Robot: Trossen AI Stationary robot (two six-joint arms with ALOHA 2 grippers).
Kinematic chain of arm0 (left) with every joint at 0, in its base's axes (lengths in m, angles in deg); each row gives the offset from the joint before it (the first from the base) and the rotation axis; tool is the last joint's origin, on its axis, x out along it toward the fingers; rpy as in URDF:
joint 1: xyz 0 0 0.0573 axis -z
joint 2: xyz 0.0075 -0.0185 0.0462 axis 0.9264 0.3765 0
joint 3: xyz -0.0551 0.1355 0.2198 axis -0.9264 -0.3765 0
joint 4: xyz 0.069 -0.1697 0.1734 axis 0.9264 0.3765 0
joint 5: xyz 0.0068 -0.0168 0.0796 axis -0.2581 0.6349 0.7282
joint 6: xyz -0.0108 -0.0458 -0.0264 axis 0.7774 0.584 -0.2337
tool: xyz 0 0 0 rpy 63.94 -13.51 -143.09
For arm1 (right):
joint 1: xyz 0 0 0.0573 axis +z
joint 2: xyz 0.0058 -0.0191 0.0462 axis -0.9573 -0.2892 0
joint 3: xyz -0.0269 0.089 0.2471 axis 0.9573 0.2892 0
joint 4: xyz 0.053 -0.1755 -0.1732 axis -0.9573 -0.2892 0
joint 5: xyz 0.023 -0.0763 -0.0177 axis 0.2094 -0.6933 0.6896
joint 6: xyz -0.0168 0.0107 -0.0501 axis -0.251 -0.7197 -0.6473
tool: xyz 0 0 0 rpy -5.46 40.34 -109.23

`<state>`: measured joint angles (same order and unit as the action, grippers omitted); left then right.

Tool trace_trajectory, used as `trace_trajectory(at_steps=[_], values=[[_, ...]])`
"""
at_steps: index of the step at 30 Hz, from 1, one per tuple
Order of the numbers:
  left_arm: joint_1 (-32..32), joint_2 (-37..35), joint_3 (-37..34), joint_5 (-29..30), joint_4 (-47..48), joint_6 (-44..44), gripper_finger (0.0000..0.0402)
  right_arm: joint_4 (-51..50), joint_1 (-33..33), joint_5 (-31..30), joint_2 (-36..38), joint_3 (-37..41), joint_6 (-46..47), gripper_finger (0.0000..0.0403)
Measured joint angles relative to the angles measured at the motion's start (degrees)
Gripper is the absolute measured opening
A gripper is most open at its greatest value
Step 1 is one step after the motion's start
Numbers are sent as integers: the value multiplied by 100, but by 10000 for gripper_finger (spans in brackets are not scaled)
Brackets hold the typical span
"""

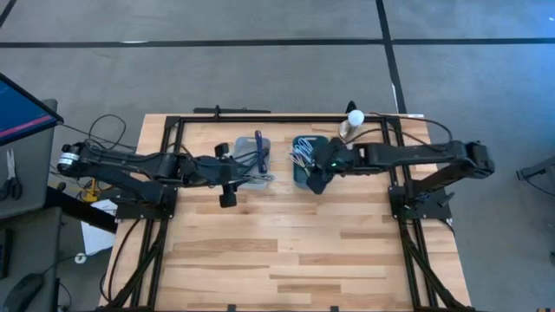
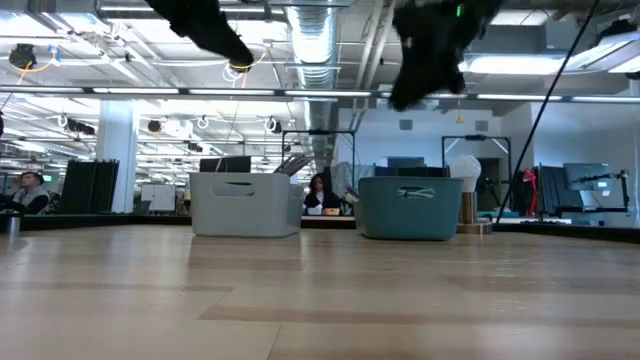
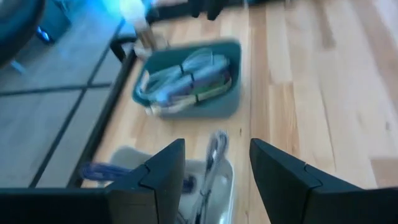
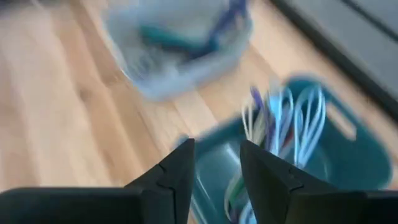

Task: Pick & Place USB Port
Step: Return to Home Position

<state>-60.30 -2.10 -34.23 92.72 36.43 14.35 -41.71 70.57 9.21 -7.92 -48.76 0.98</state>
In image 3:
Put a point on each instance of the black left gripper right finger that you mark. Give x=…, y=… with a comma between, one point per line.
x=295, y=193

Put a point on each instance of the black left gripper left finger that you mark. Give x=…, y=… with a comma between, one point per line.
x=155, y=186

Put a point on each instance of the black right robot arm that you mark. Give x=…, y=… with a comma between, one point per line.
x=214, y=7

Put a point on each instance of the white plastic bin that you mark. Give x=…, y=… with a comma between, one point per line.
x=222, y=186

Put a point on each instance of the teal plastic bin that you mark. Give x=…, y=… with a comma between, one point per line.
x=217, y=109

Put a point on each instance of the white bulb brass lamp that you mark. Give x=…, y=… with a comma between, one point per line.
x=133, y=12

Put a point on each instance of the dark office chair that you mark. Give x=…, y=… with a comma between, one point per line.
x=18, y=31

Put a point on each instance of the black aluminium table frame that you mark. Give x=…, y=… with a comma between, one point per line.
x=102, y=124

